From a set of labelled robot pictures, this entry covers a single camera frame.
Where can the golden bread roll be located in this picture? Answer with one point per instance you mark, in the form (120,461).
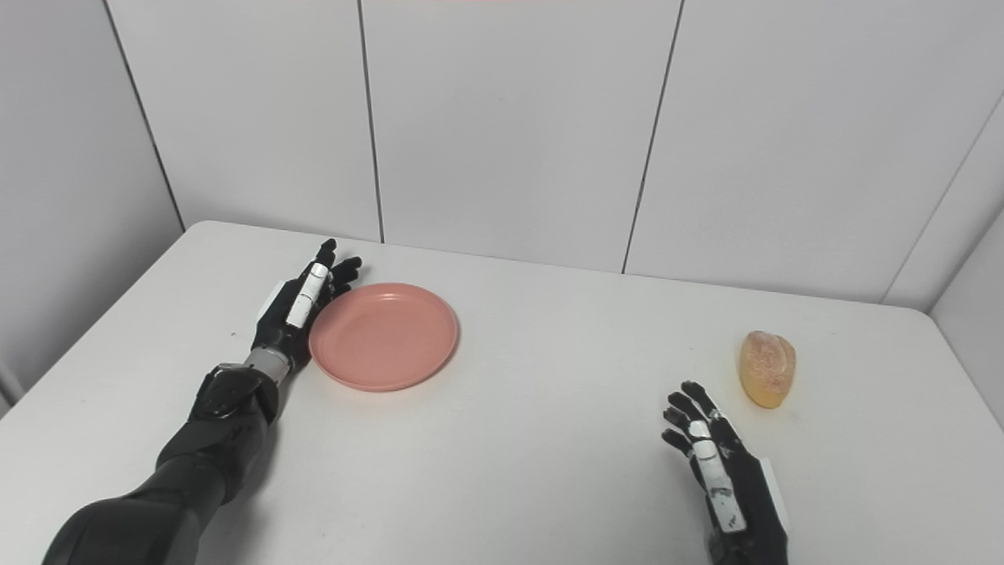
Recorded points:
(767,367)

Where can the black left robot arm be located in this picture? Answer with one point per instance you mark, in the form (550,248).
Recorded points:
(188,463)

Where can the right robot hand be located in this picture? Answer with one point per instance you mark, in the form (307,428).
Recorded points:
(725,486)

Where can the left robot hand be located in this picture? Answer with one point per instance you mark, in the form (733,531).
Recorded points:
(294,314)

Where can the pink round plate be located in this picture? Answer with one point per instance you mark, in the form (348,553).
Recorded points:
(383,336)

